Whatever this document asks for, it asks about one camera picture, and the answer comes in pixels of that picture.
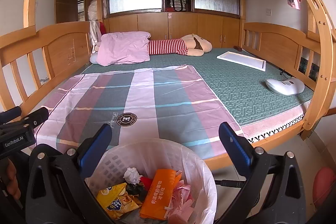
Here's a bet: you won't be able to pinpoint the clear trash bag liner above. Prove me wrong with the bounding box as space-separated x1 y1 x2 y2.
84 137 218 224

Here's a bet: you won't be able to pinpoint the red paper scrap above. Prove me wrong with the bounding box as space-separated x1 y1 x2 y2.
140 176 153 192

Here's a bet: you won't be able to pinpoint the white mite vacuum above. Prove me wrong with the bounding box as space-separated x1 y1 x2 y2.
265 77 305 96

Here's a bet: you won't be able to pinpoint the white tissue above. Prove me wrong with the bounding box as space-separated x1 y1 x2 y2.
123 167 142 185

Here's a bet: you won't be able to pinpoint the yellow snack bag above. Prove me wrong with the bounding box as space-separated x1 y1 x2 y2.
96 182 142 220

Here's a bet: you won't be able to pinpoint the striped plush doll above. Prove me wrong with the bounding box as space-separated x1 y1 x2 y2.
148 34 213 57

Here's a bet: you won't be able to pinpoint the striped pink grey bedsheet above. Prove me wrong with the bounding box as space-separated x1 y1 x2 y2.
35 65 243 159

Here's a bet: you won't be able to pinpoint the pink wrapper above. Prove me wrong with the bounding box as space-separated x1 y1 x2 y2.
165 180 194 223

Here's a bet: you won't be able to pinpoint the orange plastic package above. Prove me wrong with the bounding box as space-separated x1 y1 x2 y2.
139 169 182 221

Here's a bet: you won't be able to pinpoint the person left hand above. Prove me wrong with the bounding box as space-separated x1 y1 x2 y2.
5 159 21 200

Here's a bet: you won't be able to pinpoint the green patterned mattress mat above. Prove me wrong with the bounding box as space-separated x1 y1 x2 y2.
84 48 313 126

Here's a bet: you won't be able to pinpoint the dark green foil bag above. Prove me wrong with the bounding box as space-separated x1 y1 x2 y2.
126 182 147 202

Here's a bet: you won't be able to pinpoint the white flat board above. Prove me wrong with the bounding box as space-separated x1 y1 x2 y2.
217 51 266 72

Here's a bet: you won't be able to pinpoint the wooden wall cabinets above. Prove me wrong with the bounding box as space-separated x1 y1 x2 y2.
104 12 240 48

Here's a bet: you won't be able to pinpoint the pink pillow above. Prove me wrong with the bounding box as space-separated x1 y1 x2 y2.
96 31 151 67

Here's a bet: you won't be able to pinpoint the wooden bunk bed frame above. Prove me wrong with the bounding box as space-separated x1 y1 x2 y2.
0 0 336 171

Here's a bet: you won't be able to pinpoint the red round object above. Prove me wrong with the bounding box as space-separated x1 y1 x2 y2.
313 166 335 209

